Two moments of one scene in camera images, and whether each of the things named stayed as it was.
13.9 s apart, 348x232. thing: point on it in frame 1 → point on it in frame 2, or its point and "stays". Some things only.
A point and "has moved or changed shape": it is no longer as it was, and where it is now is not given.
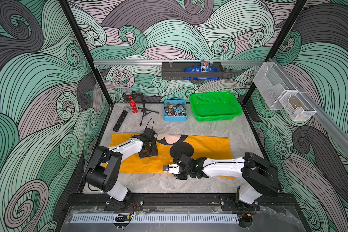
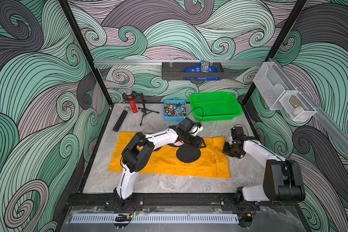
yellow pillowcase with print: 169,146 has moved or changed shape
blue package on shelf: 204,67 stays
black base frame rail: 180,200 stays
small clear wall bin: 297,107 stays
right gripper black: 182,175 → 226,150
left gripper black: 154,152 → 197,143
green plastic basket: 214,107 stays
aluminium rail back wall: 238,62 stays
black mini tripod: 144,110 stays
